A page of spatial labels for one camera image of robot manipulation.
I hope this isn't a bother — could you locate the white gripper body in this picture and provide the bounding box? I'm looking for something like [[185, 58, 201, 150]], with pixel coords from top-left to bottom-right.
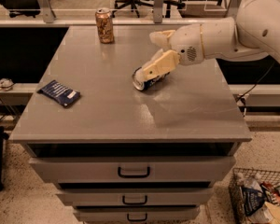
[[169, 24, 204, 65]]

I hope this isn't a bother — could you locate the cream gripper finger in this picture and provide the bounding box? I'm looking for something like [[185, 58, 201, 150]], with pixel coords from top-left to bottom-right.
[[149, 30, 175, 50], [135, 49, 180, 82]]

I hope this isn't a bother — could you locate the blue pepsi can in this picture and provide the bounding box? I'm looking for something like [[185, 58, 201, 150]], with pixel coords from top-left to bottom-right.
[[132, 68, 168, 91]]

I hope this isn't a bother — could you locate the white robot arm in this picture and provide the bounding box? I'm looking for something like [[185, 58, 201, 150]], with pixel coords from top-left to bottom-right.
[[133, 0, 280, 91]]

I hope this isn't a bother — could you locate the orange patterned soda can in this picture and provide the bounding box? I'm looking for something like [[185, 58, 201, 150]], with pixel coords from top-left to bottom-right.
[[95, 7, 114, 44]]

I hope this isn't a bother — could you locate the grey drawer cabinet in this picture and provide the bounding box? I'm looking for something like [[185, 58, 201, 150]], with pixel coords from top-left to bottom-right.
[[12, 26, 251, 211]]

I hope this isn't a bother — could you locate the dark blue snack bag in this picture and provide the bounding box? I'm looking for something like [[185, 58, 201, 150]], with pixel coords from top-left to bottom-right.
[[37, 80, 81, 108]]

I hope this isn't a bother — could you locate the top grey drawer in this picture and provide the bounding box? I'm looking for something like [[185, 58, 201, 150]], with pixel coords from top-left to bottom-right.
[[29, 156, 235, 183]]

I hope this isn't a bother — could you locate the grey drawer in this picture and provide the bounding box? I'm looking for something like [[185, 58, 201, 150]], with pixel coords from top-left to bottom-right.
[[57, 188, 213, 206], [74, 207, 200, 222], [29, 156, 235, 183]]

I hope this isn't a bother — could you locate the blue white snack bag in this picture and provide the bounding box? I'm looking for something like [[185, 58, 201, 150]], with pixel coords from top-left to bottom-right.
[[241, 186, 266, 217]]

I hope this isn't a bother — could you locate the middle grey drawer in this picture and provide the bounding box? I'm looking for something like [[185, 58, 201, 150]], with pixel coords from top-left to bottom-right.
[[57, 188, 213, 206]]

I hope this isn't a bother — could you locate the bottom grey drawer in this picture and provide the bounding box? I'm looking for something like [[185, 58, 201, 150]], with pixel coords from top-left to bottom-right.
[[74, 207, 200, 222]]

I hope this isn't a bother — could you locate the red snack bag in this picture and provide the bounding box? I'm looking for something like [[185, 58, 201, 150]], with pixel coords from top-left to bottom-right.
[[260, 182, 280, 207]]

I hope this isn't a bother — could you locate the black cable right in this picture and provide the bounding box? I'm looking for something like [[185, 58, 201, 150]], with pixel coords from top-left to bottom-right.
[[234, 59, 276, 105]]

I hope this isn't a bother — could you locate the wire mesh basket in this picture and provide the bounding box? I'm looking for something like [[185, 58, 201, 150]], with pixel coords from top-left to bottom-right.
[[229, 168, 280, 224]]

